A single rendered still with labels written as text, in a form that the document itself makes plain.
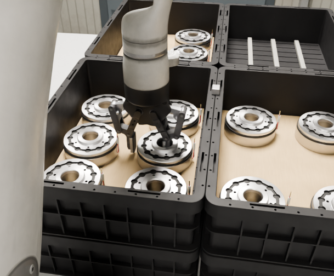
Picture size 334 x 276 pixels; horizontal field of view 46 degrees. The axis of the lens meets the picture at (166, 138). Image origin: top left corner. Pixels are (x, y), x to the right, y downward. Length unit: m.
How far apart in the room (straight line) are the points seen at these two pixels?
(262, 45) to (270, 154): 0.50
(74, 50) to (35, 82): 1.25
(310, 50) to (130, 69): 0.71
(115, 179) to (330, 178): 0.38
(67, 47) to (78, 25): 1.94
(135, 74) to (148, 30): 0.07
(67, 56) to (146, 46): 0.88
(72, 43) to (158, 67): 0.96
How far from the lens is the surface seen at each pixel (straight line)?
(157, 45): 0.59
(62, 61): 1.42
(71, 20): 3.46
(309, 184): 0.73
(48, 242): 0.67
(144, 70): 0.61
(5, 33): 0.23
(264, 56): 1.15
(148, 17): 0.58
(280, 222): 0.55
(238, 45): 1.20
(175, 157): 0.69
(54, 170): 0.70
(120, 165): 0.73
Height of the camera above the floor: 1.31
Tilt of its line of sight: 37 degrees down
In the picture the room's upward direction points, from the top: straight up
